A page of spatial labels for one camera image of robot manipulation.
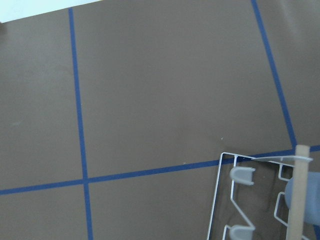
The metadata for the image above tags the light blue plastic cup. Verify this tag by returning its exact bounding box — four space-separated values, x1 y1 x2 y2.
284 171 320 226

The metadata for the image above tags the white wire cup holder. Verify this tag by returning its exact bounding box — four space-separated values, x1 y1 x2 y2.
206 144 320 240

